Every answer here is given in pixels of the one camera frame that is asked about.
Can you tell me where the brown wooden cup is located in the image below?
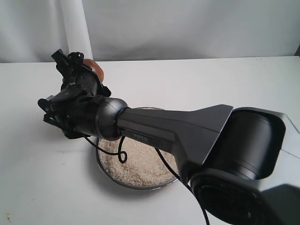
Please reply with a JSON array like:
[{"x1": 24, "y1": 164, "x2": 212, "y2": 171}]
[{"x1": 83, "y1": 59, "x2": 104, "y2": 83}]

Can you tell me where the rice in steel tray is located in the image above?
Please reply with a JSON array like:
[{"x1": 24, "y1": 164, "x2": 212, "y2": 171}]
[{"x1": 98, "y1": 107, "x2": 180, "y2": 187}]

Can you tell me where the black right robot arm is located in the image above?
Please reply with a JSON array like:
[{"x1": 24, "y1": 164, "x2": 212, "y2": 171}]
[{"x1": 38, "y1": 72, "x2": 300, "y2": 225}]

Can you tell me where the white backdrop curtain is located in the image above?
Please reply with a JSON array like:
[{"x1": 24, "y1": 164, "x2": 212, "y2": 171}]
[{"x1": 0, "y1": 0, "x2": 300, "y2": 62}]

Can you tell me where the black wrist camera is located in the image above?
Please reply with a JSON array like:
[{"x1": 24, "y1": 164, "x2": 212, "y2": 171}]
[{"x1": 51, "y1": 49, "x2": 73, "y2": 79}]

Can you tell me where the round steel tray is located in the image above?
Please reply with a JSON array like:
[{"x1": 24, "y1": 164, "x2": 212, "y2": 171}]
[{"x1": 95, "y1": 106, "x2": 182, "y2": 190}]

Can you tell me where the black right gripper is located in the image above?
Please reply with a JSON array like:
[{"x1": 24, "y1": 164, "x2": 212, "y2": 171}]
[{"x1": 38, "y1": 67, "x2": 110, "y2": 124}]

